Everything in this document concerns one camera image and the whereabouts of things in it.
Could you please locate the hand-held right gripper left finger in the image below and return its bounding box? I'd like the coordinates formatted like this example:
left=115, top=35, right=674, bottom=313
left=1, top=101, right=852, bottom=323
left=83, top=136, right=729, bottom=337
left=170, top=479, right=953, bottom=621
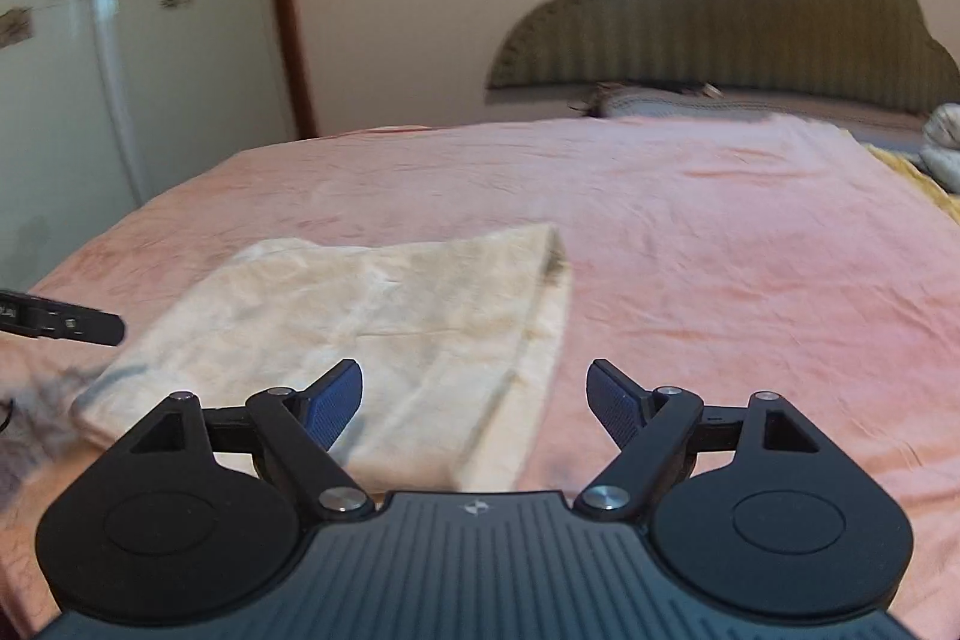
left=131, top=359, right=376, bottom=522

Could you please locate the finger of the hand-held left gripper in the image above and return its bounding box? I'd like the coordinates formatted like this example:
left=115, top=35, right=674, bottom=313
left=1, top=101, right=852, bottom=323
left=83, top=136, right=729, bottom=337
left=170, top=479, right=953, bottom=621
left=0, top=289, right=127, bottom=348

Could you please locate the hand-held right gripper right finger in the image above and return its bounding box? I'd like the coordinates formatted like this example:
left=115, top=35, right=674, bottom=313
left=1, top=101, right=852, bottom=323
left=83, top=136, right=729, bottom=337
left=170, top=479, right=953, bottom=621
left=574, top=359, right=817, bottom=522

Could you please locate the white fluffy blanket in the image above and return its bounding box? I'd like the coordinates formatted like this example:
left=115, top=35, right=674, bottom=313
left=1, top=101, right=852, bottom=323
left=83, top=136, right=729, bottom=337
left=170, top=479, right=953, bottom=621
left=71, top=222, right=575, bottom=495

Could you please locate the grey fuzzy cloth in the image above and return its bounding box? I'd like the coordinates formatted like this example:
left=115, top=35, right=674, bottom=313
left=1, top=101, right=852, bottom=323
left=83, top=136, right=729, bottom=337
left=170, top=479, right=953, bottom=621
left=0, top=361, right=102, bottom=502

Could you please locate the pink blanket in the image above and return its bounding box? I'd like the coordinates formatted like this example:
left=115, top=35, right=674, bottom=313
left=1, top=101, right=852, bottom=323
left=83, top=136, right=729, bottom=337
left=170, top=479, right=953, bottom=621
left=0, top=113, right=960, bottom=640

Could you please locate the white patterned wardrobe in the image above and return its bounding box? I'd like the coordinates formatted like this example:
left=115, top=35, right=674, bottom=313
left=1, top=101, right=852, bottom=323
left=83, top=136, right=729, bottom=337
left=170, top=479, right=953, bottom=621
left=0, top=0, right=299, bottom=285

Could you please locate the grey striped pillow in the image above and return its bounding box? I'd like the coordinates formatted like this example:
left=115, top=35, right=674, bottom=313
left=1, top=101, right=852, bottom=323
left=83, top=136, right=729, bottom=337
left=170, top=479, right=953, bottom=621
left=592, top=82, right=932, bottom=137

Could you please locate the yellow cloth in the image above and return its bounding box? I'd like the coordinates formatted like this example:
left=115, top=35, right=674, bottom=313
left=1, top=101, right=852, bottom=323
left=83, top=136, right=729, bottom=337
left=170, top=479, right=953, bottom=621
left=861, top=139, right=960, bottom=220

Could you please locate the green striped headboard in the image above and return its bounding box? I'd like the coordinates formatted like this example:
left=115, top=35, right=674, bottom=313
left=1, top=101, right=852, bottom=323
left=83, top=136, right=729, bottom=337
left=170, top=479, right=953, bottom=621
left=486, top=0, right=960, bottom=121

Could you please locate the folded white printed quilt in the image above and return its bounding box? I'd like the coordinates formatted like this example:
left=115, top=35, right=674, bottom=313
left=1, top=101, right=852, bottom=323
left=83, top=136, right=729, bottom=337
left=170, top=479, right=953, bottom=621
left=919, top=101, right=960, bottom=196

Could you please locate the brown door frame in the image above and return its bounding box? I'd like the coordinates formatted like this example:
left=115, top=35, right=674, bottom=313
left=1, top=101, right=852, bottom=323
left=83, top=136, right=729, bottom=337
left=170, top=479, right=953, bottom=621
left=259, top=0, right=325, bottom=140

